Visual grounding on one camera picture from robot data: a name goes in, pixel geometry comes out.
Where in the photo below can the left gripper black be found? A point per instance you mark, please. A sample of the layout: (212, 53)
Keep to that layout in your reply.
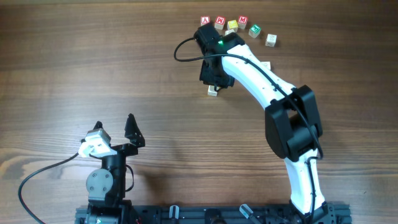
(130, 134)

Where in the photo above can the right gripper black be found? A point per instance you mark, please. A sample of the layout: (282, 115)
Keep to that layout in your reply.
(204, 77)

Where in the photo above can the white block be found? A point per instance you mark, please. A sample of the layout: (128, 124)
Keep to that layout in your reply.
(267, 65)
(271, 40)
(211, 91)

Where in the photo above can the blue sided block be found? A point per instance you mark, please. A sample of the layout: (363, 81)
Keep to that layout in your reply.
(229, 32)

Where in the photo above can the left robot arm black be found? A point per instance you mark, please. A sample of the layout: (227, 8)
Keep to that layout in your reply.
(106, 186)

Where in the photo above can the red letter W block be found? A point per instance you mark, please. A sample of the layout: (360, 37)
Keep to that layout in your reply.
(219, 23)

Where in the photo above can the yellow top block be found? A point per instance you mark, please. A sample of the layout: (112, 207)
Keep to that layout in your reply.
(232, 25)

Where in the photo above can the red letter A block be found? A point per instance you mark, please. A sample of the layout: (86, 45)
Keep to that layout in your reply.
(204, 20)

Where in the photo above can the green top block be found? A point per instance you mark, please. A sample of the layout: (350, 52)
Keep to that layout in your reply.
(254, 31)

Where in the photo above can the red letter M block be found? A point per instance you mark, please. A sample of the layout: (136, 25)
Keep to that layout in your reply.
(242, 22)

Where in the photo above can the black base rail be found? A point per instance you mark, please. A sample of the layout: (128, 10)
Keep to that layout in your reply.
(176, 214)

